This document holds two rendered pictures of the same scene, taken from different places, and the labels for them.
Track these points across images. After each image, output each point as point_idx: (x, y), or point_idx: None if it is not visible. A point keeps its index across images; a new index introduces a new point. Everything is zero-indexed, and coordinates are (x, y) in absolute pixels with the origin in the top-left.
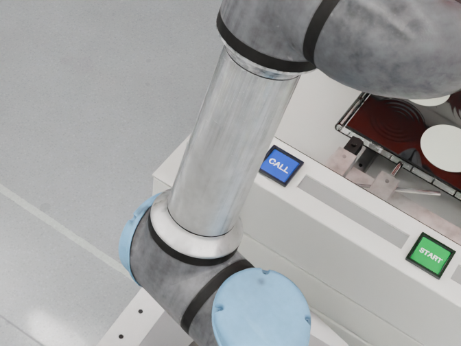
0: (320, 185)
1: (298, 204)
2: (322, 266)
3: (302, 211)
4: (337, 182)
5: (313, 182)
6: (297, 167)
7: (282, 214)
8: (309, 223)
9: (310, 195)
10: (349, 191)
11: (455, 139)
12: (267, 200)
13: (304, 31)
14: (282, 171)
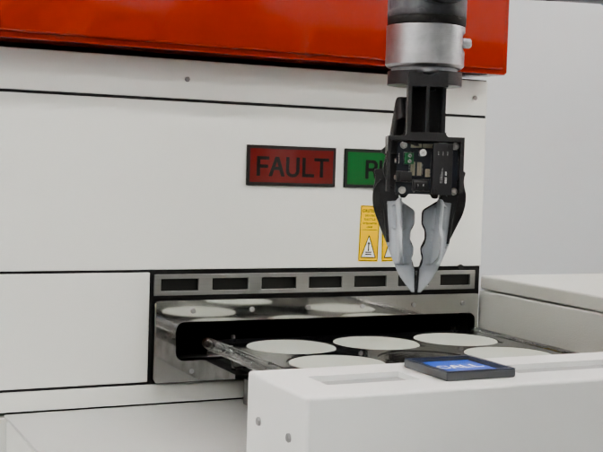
0: (525, 369)
1: (565, 378)
2: None
3: (582, 380)
4: (532, 359)
5: (516, 370)
6: (479, 359)
7: (547, 433)
8: (600, 404)
9: (550, 371)
10: (560, 358)
11: None
12: (512, 421)
13: None
14: (477, 367)
